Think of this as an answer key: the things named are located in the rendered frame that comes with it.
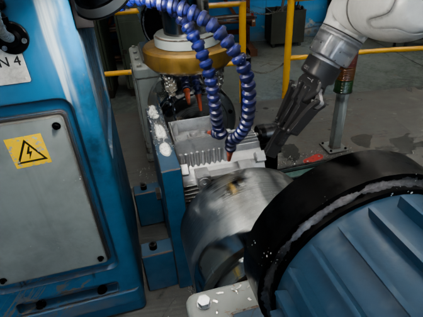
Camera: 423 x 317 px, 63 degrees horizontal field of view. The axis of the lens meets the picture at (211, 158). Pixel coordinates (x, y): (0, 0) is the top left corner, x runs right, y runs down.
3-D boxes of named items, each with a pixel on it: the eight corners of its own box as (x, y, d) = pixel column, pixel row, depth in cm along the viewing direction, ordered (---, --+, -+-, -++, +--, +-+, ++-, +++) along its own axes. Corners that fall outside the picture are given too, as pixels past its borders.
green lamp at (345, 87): (339, 95, 117) (341, 82, 115) (330, 88, 122) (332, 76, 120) (355, 92, 119) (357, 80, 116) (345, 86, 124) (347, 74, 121)
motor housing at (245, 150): (187, 233, 82) (179, 167, 72) (175, 186, 98) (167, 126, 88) (267, 216, 86) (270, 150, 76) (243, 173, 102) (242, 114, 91)
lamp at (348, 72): (341, 82, 115) (344, 69, 113) (332, 76, 120) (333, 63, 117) (357, 80, 116) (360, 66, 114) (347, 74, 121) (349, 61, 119)
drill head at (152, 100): (163, 183, 100) (150, 103, 87) (148, 122, 134) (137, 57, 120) (245, 167, 105) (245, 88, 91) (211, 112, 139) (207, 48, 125)
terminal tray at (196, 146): (177, 170, 78) (174, 143, 74) (170, 147, 86) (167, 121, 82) (230, 161, 80) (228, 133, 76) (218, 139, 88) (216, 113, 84)
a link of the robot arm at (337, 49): (338, 29, 64) (320, 59, 66) (371, 49, 68) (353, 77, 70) (314, 20, 71) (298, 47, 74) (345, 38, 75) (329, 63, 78)
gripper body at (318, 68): (303, 48, 74) (280, 87, 77) (323, 59, 67) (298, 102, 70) (328, 61, 77) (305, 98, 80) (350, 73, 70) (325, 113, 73)
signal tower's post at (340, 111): (329, 154, 129) (347, 39, 106) (318, 144, 136) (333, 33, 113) (349, 150, 130) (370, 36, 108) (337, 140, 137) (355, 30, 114)
